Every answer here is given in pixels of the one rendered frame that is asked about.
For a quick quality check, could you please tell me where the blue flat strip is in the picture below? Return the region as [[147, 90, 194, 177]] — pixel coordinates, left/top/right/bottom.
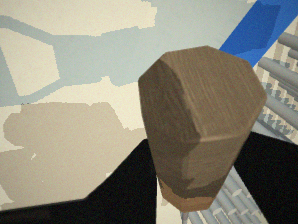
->
[[219, 0, 298, 68]]

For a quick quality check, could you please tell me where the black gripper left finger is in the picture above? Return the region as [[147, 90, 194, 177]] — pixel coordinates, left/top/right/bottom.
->
[[0, 139, 157, 224]]

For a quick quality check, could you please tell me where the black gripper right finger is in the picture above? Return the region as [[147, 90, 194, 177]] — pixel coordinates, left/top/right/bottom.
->
[[234, 131, 298, 224]]

